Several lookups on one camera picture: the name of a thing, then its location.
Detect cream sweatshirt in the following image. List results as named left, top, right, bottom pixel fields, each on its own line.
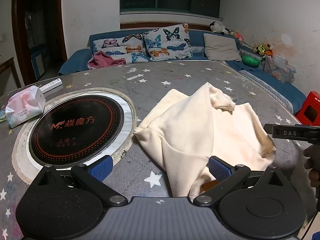
left=134, top=83, right=276, bottom=198

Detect person right hand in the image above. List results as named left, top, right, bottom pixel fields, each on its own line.
left=303, top=145, right=319, bottom=187

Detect red plastic stool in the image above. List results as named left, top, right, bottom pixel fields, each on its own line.
left=295, top=91, right=320, bottom=126

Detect black round induction cooktop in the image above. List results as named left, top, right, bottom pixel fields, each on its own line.
left=29, top=95, right=124, bottom=168

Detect clear plastic toy box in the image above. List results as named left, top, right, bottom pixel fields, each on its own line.
left=264, top=55, right=296, bottom=83

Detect green round toy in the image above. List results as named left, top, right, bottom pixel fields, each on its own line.
left=242, top=55, right=260, bottom=68

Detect yellow orange plush toys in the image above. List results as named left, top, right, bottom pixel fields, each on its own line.
left=253, top=43, right=273, bottom=57

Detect pink white tissue pack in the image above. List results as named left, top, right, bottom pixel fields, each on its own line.
left=5, top=86, right=46, bottom=128

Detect white remote control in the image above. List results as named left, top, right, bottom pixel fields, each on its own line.
left=40, top=78, right=62, bottom=93

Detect grey plain pillow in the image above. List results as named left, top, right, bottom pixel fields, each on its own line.
left=203, top=33, right=242, bottom=61

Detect black white plush toy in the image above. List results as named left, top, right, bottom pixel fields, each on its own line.
left=209, top=22, right=229, bottom=35

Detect pink garment on sofa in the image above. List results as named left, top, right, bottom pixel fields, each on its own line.
left=87, top=51, right=126, bottom=69

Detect blue corner sofa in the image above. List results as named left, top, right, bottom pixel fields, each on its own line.
left=59, top=24, right=306, bottom=113

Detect right butterfly pillow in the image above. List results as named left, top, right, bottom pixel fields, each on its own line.
left=143, top=23, right=193, bottom=61

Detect butterfly pillow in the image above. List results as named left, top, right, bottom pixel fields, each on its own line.
left=92, top=34, right=149, bottom=64
left=143, top=23, right=193, bottom=61

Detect left butterfly pillow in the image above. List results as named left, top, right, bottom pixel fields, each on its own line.
left=92, top=34, right=149, bottom=64

